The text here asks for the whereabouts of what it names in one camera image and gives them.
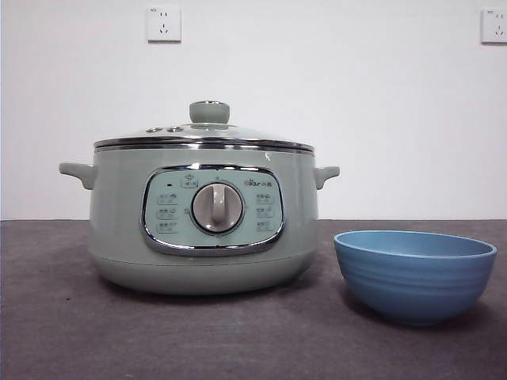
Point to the white wall socket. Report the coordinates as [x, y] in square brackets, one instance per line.
[163, 23]
[495, 25]

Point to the pale green electric steamer pot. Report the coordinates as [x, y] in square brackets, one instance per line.
[115, 221]

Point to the glass lid with green knob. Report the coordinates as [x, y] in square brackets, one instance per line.
[209, 112]

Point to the blue ribbed bowl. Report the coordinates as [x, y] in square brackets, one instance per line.
[414, 285]

